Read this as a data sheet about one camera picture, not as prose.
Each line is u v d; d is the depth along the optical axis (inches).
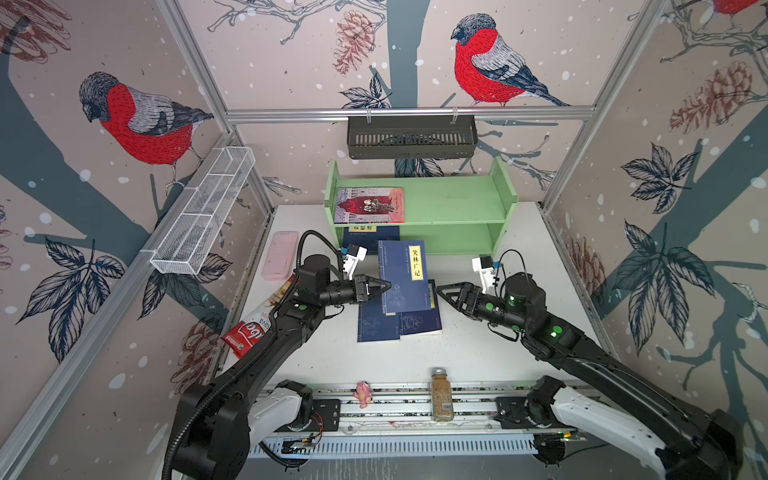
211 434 15.3
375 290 28.9
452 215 32.8
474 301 24.1
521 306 21.3
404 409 29.9
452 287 26.1
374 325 34.9
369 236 37.5
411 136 40.8
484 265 26.5
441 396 28.6
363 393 29.8
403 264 29.9
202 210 31.1
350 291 26.5
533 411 26.3
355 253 28.1
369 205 32.9
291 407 24.5
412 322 35.1
